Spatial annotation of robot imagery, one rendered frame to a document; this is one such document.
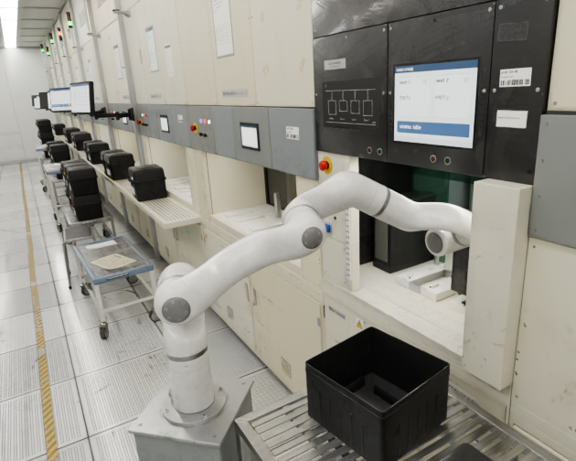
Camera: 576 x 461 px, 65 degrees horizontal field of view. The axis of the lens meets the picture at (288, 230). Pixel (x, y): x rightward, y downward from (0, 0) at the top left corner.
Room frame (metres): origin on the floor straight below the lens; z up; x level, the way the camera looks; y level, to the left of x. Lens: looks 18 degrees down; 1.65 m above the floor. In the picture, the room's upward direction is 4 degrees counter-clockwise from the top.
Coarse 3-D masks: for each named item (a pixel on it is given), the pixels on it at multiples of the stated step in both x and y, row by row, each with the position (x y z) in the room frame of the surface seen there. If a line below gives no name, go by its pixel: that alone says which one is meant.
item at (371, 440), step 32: (352, 352) 1.16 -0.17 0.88; (384, 352) 1.17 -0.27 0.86; (416, 352) 1.09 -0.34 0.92; (320, 384) 1.00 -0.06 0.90; (352, 384) 1.12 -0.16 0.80; (384, 384) 1.15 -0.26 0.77; (416, 384) 1.08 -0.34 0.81; (448, 384) 1.00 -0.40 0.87; (320, 416) 1.00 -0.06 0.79; (352, 416) 0.91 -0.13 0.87; (384, 416) 0.84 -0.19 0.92; (416, 416) 0.91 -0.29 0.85; (352, 448) 0.91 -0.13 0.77; (384, 448) 0.84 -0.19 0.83
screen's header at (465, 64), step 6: (468, 60) 1.16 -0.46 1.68; (474, 60) 1.15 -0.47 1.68; (408, 66) 1.33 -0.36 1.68; (414, 66) 1.31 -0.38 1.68; (420, 66) 1.30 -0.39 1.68; (426, 66) 1.28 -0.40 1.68; (432, 66) 1.26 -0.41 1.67; (438, 66) 1.24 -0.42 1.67; (444, 66) 1.22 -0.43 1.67; (450, 66) 1.21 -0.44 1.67; (456, 66) 1.19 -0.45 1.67; (462, 66) 1.17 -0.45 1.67; (468, 66) 1.16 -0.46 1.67; (474, 66) 1.14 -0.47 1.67; (396, 72) 1.38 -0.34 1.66; (402, 72) 1.35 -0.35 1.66
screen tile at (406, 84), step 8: (400, 80) 1.36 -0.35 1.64; (408, 80) 1.33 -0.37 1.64; (416, 80) 1.31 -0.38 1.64; (400, 88) 1.36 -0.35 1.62; (408, 88) 1.33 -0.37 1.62; (416, 88) 1.31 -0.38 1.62; (424, 88) 1.28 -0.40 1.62; (424, 96) 1.28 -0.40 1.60; (400, 104) 1.36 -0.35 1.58; (408, 104) 1.33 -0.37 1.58; (416, 104) 1.30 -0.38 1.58; (424, 104) 1.28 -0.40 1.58; (400, 112) 1.36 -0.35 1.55; (408, 112) 1.33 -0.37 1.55; (416, 112) 1.30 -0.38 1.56; (424, 112) 1.28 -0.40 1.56
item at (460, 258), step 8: (464, 248) 1.37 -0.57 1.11; (456, 256) 1.40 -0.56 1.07; (464, 256) 1.37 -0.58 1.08; (456, 264) 1.40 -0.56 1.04; (464, 264) 1.37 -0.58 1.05; (456, 272) 1.40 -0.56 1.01; (464, 272) 1.37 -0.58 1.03; (456, 280) 1.39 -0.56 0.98; (464, 280) 1.36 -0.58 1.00; (456, 288) 1.39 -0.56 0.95; (464, 288) 1.36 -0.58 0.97; (464, 304) 1.36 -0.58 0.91
